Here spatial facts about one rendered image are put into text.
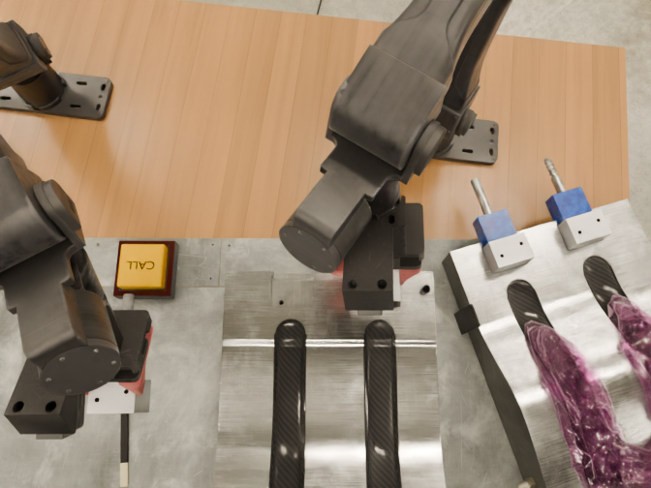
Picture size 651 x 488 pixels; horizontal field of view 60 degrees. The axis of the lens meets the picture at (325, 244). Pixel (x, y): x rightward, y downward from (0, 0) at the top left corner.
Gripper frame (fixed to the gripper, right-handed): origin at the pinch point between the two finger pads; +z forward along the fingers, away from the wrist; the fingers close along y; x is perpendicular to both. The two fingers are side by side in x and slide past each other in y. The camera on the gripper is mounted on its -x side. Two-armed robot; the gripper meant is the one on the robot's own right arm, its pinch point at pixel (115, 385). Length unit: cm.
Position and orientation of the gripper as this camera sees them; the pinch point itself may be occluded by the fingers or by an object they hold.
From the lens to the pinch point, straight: 66.2
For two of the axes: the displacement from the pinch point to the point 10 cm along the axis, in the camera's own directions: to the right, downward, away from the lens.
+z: 0.0, 6.9, 7.2
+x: -0.1, -7.2, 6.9
